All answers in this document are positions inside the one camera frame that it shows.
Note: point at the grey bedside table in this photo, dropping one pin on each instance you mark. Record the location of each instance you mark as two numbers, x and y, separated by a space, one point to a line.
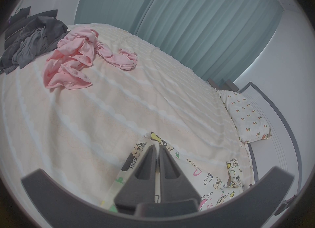
228 84

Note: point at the pile of clothes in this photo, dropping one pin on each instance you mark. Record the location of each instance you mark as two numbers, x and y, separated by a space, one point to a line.
37 40

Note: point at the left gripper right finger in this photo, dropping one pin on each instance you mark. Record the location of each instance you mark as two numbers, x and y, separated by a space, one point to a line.
177 190

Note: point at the black chest of drawers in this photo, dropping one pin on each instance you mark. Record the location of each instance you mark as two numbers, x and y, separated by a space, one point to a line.
14 25

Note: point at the pink garment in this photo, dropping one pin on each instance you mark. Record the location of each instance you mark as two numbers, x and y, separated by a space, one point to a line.
73 54

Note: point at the bed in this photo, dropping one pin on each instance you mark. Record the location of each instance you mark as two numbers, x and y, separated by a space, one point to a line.
123 99

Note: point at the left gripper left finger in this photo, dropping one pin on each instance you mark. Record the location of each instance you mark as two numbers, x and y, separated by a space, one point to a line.
137 192

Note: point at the blue-green curtain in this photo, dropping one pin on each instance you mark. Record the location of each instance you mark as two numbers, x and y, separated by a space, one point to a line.
209 25
110 0

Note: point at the white printed pyjama top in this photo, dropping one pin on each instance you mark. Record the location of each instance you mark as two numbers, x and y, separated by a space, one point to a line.
209 182

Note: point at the white printed pillow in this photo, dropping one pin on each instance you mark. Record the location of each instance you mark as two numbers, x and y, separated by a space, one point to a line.
246 116

